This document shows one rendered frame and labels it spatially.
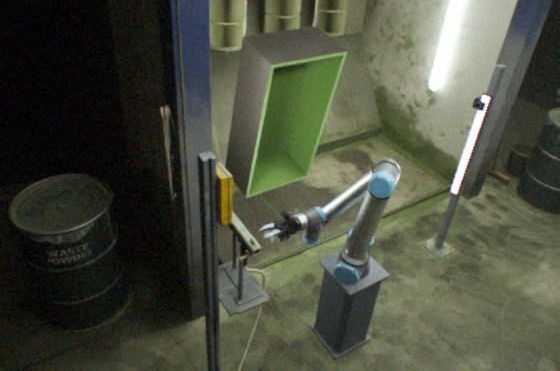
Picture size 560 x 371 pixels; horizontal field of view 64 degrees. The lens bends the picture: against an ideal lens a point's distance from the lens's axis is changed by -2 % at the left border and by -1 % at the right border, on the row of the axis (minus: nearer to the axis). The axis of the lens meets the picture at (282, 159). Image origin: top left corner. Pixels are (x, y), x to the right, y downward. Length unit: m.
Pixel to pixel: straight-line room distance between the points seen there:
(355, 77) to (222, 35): 1.83
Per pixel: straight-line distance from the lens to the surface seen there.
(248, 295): 2.41
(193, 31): 2.15
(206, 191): 1.91
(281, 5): 4.20
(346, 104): 5.10
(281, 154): 3.95
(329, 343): 3.19
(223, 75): 4.43
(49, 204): 3.04
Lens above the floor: 2.65
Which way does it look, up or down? 33 degrees down
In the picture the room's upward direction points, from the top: 5 degrees clockwise
